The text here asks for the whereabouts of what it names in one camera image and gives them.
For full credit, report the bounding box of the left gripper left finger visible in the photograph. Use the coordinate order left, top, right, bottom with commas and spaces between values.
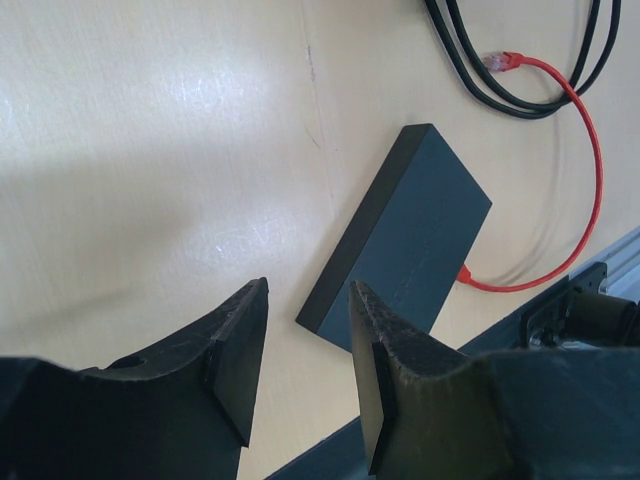
1, 278, 269, 479

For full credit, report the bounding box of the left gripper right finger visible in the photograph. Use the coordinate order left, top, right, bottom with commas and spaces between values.
349, 281, 639, 479

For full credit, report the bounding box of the black network switch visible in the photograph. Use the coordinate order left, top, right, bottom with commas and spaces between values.
296, 124, 492, 350

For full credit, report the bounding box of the red ethernet cable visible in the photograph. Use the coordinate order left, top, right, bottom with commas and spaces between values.
457, 49, 605, 293

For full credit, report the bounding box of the black base mat strip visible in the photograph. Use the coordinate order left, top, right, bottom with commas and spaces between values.
277, 281, 605, 479

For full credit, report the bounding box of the aluminium frame rail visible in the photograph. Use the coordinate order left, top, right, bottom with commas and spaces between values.
569, 227, 639, 303

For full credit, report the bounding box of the long black cable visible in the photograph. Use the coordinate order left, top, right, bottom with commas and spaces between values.
424, 0, 624, 121

